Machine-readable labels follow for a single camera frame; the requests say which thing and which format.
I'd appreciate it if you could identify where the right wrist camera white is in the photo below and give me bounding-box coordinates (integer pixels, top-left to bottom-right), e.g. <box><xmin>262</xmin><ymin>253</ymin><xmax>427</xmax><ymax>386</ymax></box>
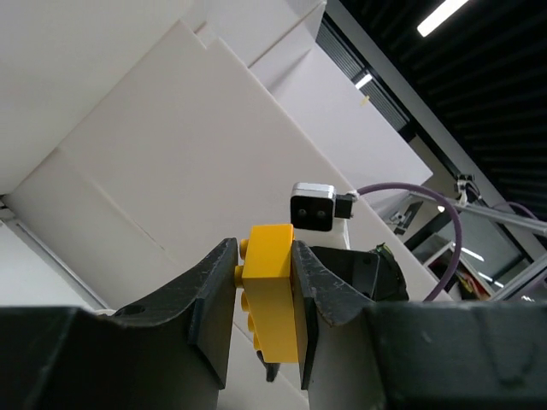
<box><xmin>290</xmin><ymin>182</ymin><xmax>357</xmax><ymax>250</ymax></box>

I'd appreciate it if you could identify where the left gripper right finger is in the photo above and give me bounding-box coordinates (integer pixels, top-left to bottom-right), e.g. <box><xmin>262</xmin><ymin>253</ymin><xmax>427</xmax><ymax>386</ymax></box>
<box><xmin>291</xmin><ymin>241</ymin><xmax>546</xmax><ymax>409</ymax></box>

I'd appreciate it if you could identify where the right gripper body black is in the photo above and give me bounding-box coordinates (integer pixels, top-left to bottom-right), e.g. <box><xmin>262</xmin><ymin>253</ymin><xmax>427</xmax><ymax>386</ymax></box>
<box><xmin>311</xmin><ymin>243</ymin><xmax>409</xmax><ymax>302</ymax></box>

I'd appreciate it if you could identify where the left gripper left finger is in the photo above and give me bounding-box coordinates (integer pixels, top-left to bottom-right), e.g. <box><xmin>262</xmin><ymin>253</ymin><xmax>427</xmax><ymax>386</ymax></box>
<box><xmin>1</xmin><ymin>238</ymin><xmax>238</xmax><ymax>409</ymax></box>

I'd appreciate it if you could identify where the yellow long lego brick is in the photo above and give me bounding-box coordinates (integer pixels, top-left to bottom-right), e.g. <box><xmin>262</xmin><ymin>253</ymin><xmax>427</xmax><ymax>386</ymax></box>
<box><xmin>234</xmin><ymin>224</ymin><xmax>298</xmax><ymax>364</ymax></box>

